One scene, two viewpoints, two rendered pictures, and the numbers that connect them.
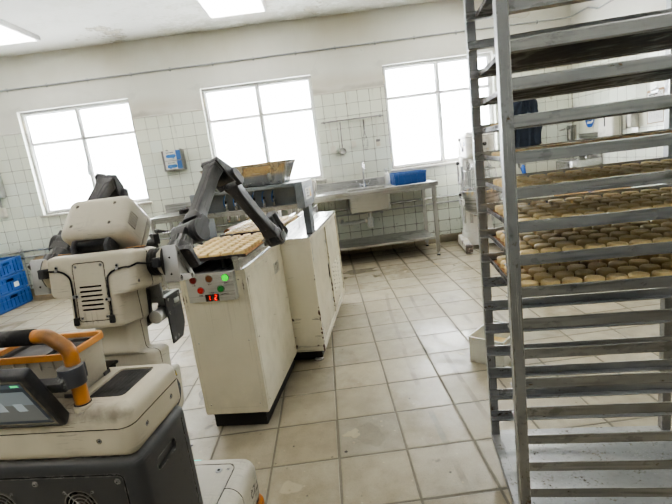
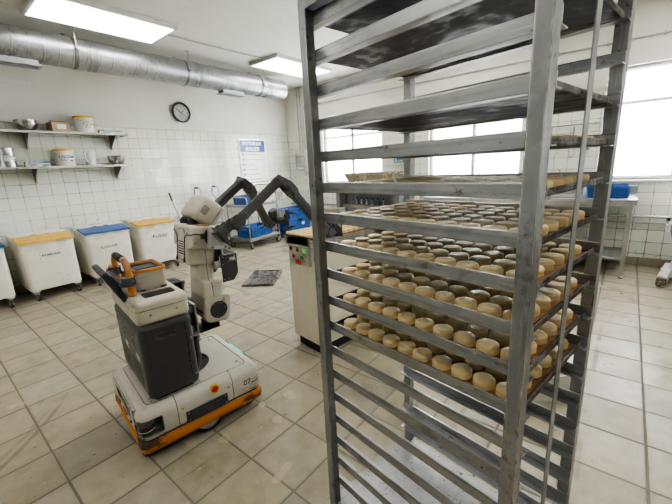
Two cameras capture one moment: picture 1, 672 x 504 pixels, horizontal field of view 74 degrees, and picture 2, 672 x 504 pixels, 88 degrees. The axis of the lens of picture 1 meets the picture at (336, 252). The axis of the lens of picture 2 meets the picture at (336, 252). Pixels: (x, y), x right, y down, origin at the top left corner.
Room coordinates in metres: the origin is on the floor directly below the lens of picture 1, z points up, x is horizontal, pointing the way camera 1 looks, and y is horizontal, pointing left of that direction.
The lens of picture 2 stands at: (0.36, -1.19, 1.38)
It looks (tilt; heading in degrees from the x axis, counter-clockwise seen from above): 14 degrees down; 40
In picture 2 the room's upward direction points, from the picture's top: 3 degrees counter-clockwise
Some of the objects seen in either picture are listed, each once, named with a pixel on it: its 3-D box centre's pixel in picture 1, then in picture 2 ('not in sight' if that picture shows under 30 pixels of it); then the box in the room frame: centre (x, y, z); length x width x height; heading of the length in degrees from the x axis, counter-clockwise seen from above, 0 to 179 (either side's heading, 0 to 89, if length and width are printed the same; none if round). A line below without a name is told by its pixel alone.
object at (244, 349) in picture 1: (246, 321); (338, 284); (2.44, 0.55, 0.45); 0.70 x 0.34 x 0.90; 172
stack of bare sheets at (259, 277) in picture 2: not in sight; (263, 277); (3.09, 2.38, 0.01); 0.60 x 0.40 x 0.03; 37
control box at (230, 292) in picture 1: (211, 286); (299, 254); (2.08, 0.61, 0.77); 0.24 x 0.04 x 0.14; 82
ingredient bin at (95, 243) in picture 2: not in sight; (105, 252); (1.93, 4.34, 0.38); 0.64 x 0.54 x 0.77; 89
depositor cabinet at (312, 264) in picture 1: (286, 279); not in sight; (3.41, 0.41, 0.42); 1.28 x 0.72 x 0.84; 172
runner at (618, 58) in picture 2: (572, 28); (487, 85); (1.51, -0.83, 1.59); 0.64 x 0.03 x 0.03; 80
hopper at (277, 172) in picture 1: (250, 175); (377, 180); (2.94, 0.48, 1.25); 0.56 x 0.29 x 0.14; 82
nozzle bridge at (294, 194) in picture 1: (256, 212); (378, 208); (2.94, 0.48, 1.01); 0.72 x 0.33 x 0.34; 82
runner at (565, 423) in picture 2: (578, 323); (472, 381); (1.51, -0.83, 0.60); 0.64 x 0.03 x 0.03; 80
